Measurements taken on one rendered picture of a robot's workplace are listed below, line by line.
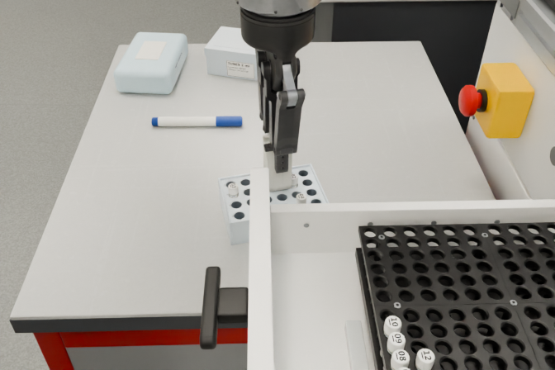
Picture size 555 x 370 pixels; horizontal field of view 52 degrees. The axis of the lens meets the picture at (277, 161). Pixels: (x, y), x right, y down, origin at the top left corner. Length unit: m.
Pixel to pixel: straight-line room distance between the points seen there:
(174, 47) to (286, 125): 0.46
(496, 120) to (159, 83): 0.52
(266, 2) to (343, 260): 0.26
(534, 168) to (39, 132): 1.91
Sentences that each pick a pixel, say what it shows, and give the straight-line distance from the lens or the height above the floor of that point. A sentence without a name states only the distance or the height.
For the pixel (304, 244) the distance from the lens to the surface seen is 0.58.
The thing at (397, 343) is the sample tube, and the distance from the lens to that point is 0.44.
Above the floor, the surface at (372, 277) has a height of 0.90.
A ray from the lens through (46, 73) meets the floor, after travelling 2.73.
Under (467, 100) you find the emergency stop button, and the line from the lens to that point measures 0.75.
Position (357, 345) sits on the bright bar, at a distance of 0.51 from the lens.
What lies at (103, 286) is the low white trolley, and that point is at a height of 0.76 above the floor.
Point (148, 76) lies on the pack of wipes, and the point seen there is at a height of 0.80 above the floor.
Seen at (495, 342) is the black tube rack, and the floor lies 0.90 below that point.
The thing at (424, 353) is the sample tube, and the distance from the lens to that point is 0.44.
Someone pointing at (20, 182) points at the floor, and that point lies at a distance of 2.13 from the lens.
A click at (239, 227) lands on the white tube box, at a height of 0.79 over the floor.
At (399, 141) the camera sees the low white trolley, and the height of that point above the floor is 0.76.
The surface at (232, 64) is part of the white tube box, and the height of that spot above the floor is 0.79.
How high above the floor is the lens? 1.27
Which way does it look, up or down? 39 degrees down
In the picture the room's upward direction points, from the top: straight up
